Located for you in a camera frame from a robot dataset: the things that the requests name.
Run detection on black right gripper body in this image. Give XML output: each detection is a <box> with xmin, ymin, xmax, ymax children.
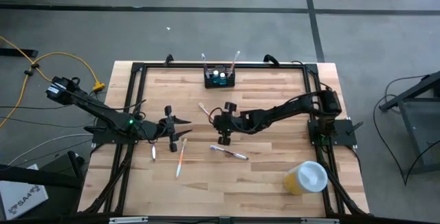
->
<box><xmin>212</xmin><ymin>102</ymin><xmax>243</xmax><ymax>146</ymax></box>

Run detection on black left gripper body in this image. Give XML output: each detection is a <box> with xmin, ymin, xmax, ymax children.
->
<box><xmin>151</xmin><ymin>105</ymin><xmax>179</xmax><ymax>153</ymax></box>

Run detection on orange toothbrush yellow bristles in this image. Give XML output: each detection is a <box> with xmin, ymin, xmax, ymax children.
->
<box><xmin>175</xmin><ymin>137</ymin><xmax>188</xmax><ymax>179</ymax></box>

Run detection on yellow container white lid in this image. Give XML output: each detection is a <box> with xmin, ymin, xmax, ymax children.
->
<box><xmin>283</xmin><ymin>160</ymin><xmax>329</xmax><ymax>196</ymax></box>

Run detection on black equipment stand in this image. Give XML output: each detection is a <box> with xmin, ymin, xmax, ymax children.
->
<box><xmin>0</xmin><ymin>150</ymin><xmax>87</xmax><ymax>190</ymax></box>

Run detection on white printed box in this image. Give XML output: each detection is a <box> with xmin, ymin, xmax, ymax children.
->
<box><xmin>0</xmin><ymin>163</ymin><xmax>50</xmax><ymax>221</ymax></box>

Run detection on black floor bar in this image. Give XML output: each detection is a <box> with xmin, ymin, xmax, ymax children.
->
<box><xmin>0</xmin><ymin>47</ymin><xmax>39</xmax><ymax>58</ymax></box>

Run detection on black metal cart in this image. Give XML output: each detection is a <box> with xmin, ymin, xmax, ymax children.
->
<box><xmin>377</xmin><ymin>71</ymin><xmax>440</xmax><ymax>176</ymax></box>

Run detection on black wire rack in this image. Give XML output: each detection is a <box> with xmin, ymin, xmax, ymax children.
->
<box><xmin>203</xmin><ymin>64</ymin><xmax>237</xmax><ymax>90</ymax></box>

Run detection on black aluminium table frame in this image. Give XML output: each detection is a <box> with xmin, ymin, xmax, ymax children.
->
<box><xmin>77</xmin><ymin>61</ymin><xmax>371</xmax><ymax>218</ymax></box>

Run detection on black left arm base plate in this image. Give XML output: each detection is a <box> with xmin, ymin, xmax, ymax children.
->
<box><xmin>91</xmin><ymin>117</ymin><xmax>142</xmax><ymax>146</ymax></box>

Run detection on yellow extension cable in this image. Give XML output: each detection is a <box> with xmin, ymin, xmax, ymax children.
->
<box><xmin>0</xmin><ymin>35</ymin><xmax>39</xmax><ymax>128</ymax></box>
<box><xmin>32</xmin><ymin>51</ymin><xmax>106</xmax><ymax>93</ymax></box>

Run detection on silver aluminium bracket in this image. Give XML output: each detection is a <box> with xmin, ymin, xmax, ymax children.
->
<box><xmin>300</xmin><ymin>217</ymin><xmax>340</xmax><ymax>224</ymax></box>
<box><xmin>109</xmin><ymin>216</ymin><xmax>149</xmax><ymax>224</ymax></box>

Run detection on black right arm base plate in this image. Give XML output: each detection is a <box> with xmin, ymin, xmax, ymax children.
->
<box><xmin>307</xmin><ymin>118</ymin><xmax>358</xmax><ymax>146</ymax></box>

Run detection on white floor cable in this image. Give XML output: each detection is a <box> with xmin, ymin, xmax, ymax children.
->
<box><xmin>6</xmin><ymin>133</ymin><xmax>94</xmax><ymax>166</ymax></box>

